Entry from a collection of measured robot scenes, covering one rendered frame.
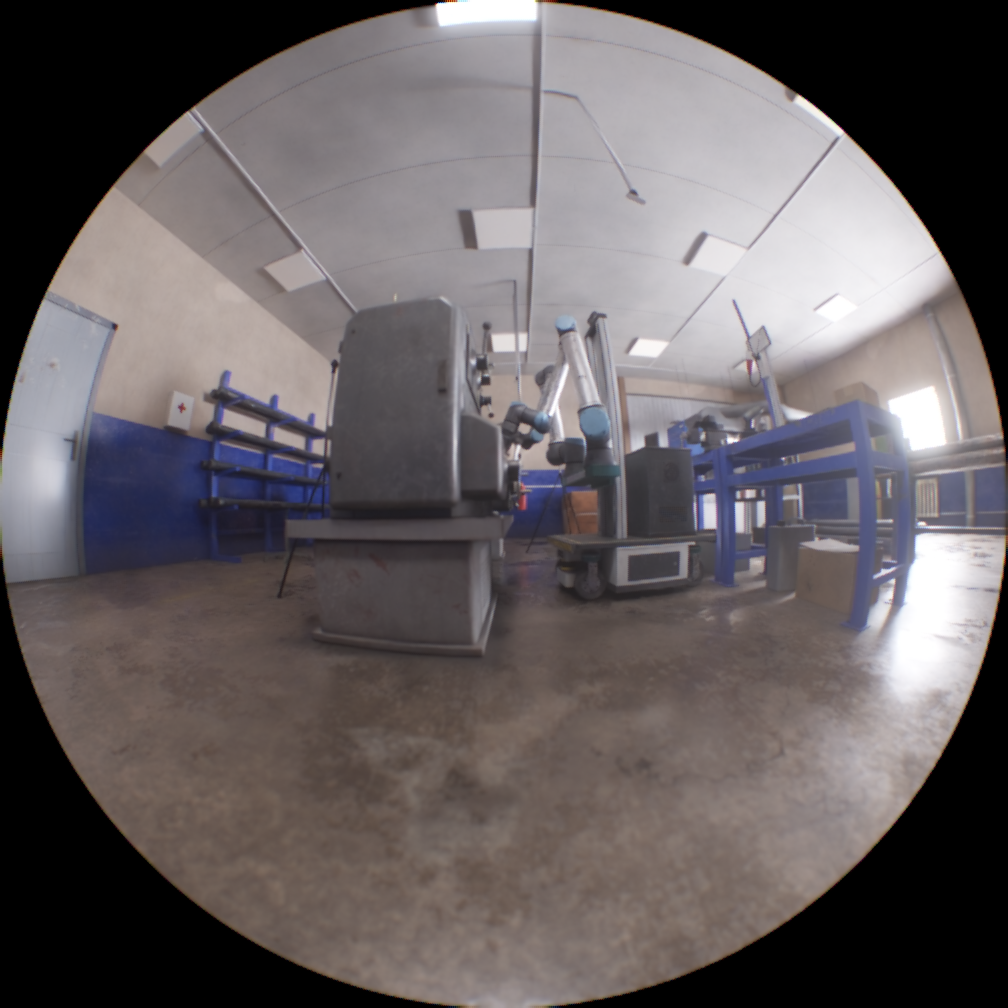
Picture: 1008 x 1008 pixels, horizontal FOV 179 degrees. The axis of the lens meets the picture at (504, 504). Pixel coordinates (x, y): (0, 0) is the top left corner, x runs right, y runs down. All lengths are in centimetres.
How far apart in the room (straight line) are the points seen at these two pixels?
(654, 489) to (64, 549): 435
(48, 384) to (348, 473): 306
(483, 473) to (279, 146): 326
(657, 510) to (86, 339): 460
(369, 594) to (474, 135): 322
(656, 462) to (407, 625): 151
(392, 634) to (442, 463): 62
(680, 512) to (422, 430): 149
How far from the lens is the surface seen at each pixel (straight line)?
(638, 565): 175
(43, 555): 343
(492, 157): 327
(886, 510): 549
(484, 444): 109
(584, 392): 165
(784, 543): 201
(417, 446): 103
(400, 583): 112
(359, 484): 109
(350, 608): 123
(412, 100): 308
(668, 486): 192
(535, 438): 206
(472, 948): 49
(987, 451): 266
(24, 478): 341
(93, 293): 393
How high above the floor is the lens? 48
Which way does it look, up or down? 2 degrees up
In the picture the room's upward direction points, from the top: 1 degrees counter-clockwise
